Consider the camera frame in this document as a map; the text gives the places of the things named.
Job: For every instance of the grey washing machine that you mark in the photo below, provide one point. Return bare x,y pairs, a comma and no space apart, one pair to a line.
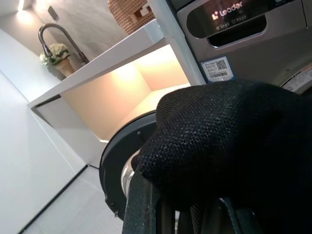
256,48

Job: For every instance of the round glass washing machine door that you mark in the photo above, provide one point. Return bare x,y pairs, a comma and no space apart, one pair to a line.
114,156

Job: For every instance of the metal curved faucet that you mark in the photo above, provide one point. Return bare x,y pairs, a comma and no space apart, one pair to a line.
73,45

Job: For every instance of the white counter cabinet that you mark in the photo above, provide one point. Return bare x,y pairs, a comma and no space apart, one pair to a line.
97,64

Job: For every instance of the QR code label sticker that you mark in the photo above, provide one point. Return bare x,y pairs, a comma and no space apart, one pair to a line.
217,69

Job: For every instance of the black cloth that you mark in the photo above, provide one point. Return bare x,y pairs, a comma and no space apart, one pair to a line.
219,134

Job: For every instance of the white flowers in beige pot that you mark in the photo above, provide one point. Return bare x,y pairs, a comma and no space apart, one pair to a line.
64,68

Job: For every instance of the dark wall switch plate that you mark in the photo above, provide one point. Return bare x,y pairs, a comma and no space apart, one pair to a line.
53,13

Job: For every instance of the brown woven vase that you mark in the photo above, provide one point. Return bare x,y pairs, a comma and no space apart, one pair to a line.
126,14

